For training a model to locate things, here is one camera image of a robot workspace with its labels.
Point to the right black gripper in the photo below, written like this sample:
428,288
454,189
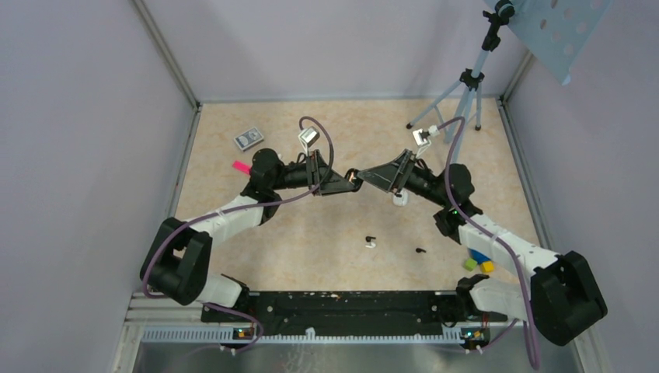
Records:
388,177

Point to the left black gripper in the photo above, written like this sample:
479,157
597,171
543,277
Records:
317,168

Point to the black round charging case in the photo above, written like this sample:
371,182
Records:
352,177

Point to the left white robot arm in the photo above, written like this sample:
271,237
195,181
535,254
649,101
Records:
177,265

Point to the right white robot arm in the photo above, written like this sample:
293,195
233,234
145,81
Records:
556,293

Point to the white charging case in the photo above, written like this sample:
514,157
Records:
400,199

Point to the black and white earbud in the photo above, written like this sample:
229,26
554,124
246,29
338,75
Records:
370,242

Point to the grey tripod stand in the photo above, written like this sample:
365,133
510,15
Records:
470,103

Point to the grey card box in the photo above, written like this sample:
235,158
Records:
248,139

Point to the pink marker strip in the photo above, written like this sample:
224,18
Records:
242,167

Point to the green cube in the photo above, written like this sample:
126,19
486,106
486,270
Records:
470,264

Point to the blue block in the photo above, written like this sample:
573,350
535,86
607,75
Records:
478,256

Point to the yellow cube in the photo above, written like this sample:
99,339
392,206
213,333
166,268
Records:
487,267

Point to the perforated blue metal plate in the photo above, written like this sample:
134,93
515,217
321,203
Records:
555,32

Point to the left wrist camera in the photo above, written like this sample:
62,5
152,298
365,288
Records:
308,137

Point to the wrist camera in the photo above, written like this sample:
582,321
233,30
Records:
423,139
308,137

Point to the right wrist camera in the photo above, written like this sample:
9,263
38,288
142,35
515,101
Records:
423,139

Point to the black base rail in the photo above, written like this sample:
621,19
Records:
353,313

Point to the white comb cable duct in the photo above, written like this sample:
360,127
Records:
229,335

